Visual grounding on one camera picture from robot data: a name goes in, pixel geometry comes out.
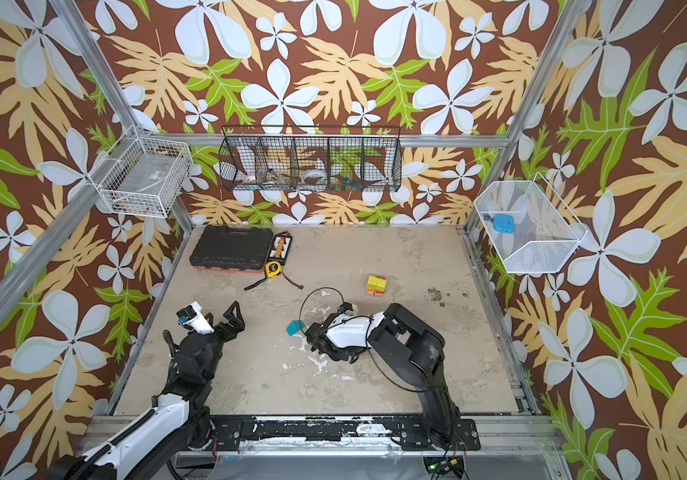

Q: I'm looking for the teal wood block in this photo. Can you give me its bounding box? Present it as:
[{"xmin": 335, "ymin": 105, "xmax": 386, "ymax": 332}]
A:
[{"xmin": 286, "ymin": 320, "xmax": 306, "ymax": 336}]

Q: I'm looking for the yellow cube block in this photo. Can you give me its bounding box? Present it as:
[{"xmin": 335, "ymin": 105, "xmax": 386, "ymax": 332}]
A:
[{"xmin": 367, "ymin": 275, "xmax": 381, "ymax": 290}]

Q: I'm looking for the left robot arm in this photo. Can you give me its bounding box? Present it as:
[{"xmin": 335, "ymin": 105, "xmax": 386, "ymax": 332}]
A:
[{"xmin": 47, "ymin": 301, "xmax": 246, "ymax": 479}]

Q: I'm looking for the yellow tape measure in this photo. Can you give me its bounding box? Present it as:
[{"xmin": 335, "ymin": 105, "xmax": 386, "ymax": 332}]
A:
[{"xmin": 265, "ymin": 261, "xmax": 283, "ymax": 279}]

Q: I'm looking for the black tool case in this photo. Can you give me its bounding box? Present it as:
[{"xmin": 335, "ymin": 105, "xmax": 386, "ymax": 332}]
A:
[{"xmin": 190, "ymin": 226, "xmax": 274, "ymax": 271}]

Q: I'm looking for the electronics board with led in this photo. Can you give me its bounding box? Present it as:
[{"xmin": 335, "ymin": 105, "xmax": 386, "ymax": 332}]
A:
[{"xmin": 423, "ymin": 456, "xmax": 465, "ymax": 479}]

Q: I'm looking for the blue object in basket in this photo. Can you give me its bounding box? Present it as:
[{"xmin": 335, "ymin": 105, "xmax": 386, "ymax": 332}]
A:
[{"xmin": 483, "ymin": 213, "xmax": 515, "ymax": 234}]

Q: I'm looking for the white mesh basket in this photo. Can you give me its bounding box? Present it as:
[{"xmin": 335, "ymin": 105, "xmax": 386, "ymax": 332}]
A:
[{"xmin": 475, "ymin": 174, "xmax": 589, "ymax": 276}]

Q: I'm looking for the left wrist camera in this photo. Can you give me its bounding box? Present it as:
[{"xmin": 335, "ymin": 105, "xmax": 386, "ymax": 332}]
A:
[{"xmin": 176, "ymin": 301, "xmax": 215, "ymax": 335}]

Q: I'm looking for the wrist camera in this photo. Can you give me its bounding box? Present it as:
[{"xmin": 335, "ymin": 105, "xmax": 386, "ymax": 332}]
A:
[
  {"xmin": 338, "ymin": 302, "xmax": 355, "ymax": 315},
  {"xmin": 176, "ymin": 301, "xmax": 215, "ymax": 335}
]

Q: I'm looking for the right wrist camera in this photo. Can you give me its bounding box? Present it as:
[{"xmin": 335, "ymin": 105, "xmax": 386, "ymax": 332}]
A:
[{"xmin": 338, "ymin": 302, "xmax": 355, "ymax": 315}]

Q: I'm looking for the red black cable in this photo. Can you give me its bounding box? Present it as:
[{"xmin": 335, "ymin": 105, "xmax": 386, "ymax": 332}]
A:
[{"xmin": 244, "ymin": 268, "xmax": 306, "ymax": 293}]

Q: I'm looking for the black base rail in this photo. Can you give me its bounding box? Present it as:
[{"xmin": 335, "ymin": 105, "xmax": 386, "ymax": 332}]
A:
[{"xmin": 211, "ymin": 414, "xmax": 447, "ymax": 452}]

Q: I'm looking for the white wire basket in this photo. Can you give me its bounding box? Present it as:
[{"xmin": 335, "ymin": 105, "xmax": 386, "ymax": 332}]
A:
[{"xmin": 90, "ymin": 127, "xmax": 193, "ymax": 218}]

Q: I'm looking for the black wire basket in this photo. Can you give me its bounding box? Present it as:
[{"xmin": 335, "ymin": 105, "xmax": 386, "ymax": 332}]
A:
[{"xmin": 216, "ymin": 125, "xmax": 403, "ymax": 193}]

